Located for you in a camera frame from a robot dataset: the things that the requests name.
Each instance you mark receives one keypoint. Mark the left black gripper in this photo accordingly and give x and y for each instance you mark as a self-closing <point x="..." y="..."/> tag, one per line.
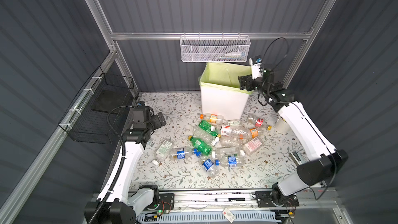
<point x="157" y="124"/>

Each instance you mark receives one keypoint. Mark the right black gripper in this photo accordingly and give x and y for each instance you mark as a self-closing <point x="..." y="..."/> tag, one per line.
<point x="247" y="80"/>

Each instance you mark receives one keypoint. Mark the green label white cap bottle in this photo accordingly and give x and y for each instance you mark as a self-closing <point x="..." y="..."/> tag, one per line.
<point x="162" y="152"/>

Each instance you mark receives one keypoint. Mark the square bottle pink label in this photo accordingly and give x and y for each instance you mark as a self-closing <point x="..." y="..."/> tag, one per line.
<point x="250" y="147"/>

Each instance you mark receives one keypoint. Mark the blue label bottle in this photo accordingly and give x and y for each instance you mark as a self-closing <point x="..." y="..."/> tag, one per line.
<point x="209" y="167"/>
<point x="231" y="160"/>
<point x="184" y="153"/>

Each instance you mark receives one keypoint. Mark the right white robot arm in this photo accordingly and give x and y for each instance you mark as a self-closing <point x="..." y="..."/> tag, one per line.
<point x="325" y="160"/>

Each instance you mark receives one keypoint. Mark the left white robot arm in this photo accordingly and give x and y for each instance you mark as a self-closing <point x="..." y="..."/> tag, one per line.
<point x="113" y="205"/>

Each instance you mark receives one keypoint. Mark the white trash bin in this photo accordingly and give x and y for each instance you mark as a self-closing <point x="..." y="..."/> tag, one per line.
<point x="226" y="103"/>

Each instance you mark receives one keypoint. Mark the green bin liner bag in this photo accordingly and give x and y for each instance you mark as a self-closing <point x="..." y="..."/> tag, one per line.
<point x="224" y="76"/>

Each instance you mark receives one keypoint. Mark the red label yellow cap bottle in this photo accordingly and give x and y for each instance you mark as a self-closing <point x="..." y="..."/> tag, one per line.
<point x="258" y="122"/>

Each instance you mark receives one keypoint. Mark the white pencil cup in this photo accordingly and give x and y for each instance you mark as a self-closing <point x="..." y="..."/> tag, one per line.
<point x="282" y="126"/>

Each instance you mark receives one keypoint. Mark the clear bottle orange label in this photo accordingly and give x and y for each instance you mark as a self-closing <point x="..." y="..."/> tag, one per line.
<point x="249" y="134"/>

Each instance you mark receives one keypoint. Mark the large clear crumpled bottle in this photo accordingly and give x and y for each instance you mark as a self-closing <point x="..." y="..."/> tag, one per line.
<point x="204" y="136"/>

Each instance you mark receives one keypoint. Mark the red white carton label bottle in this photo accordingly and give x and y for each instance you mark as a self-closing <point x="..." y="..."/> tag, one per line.
<point x="230" y="130"/>

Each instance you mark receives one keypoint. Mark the orange label orange cap bottle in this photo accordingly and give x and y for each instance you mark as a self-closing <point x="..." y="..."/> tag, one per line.
<point x="212" y="118"/>

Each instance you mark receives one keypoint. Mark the green soda bottle upper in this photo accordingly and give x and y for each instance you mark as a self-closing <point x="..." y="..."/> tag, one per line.
<point x="209" y="128"/>

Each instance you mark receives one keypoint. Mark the green soda bottle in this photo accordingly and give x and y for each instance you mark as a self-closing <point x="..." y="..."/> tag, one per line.
<point x="200" y="145"/>
<point x="209" y="128"/>

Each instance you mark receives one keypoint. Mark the green soda bottle lower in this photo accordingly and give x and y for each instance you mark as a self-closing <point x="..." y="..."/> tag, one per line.
<point x="200" y="145"/>

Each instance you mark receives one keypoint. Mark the black marker pen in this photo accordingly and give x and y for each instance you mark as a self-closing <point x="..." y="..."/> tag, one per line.
<point x="230" y="199"/>

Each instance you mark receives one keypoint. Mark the white red tag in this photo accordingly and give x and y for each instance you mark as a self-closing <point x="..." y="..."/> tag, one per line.
<point x="228" y="215"/>

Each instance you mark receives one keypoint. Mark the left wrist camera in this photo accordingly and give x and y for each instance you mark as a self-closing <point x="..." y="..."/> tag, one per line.
<point x="140" y="104"/>

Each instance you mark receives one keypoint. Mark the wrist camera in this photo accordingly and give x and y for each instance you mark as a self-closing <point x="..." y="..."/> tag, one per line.
<point x="256" y="69"/>
<point x="140" y="104"/>

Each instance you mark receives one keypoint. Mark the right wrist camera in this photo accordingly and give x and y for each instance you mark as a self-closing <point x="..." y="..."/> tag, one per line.
<point x="256" y="69"/>

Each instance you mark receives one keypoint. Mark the black wire basket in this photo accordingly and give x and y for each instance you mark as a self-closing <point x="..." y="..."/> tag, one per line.
<point x="86" y="120"/>

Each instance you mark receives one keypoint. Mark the white wire mesh basket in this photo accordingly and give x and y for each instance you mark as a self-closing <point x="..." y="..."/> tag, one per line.
<point x="221" y="48"/>

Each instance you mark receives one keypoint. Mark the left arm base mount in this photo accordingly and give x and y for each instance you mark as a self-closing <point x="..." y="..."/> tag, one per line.
<point x="164" y="202"/>

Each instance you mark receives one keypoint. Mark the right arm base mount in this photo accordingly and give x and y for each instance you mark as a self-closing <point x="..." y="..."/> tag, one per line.
<point x="274" y="198"/>

